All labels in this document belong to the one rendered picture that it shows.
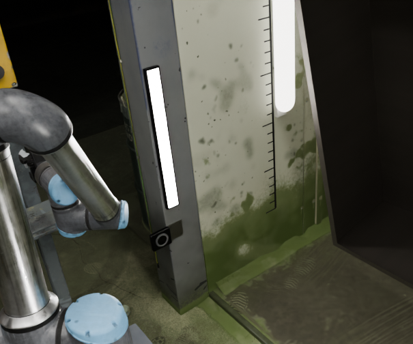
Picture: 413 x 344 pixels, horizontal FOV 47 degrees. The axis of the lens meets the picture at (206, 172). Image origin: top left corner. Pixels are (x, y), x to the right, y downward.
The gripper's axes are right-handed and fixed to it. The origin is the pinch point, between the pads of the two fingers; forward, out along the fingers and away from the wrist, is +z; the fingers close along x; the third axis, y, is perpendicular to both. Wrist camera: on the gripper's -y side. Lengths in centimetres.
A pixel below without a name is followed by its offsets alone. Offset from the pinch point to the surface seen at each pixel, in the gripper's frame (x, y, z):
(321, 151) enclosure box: 89, 15, -58
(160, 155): 48, 18, -8
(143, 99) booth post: 46.5, -5.8, -4.2
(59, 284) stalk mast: -1, 73, 15
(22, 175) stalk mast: -1.7, 16.2, 14.5
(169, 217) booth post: 49, 50, -6
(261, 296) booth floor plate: 83, 105, -26
